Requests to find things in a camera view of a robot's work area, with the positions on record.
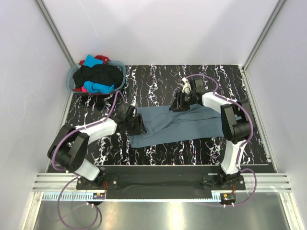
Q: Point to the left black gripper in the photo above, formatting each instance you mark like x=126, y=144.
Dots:
x=139, y=129

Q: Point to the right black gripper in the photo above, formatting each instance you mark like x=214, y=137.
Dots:
x=178, y=105

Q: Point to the grey blue t shirt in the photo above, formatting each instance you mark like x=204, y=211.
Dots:
x=165, y=126

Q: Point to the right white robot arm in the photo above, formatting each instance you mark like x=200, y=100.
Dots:
x=236, y=120

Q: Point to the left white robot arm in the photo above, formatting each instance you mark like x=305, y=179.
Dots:
x=69, y=148

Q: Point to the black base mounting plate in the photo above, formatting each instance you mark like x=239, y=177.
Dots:
x=165, y=182

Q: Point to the black t shirt in basket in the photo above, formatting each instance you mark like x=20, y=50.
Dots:
x=107, y=75

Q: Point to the pink garment in basket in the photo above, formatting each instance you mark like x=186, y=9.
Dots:
x=84, y=90

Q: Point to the red t shirt in basket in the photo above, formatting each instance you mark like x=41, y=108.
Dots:
x=93, y=76

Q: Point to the cyan t shirt in basket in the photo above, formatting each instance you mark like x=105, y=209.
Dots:
x=102, y=85

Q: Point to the teal plastic laundry basket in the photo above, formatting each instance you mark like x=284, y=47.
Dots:
x=70, y=84

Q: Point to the aluminium frame rail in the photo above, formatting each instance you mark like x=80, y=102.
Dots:
x=61, y=186

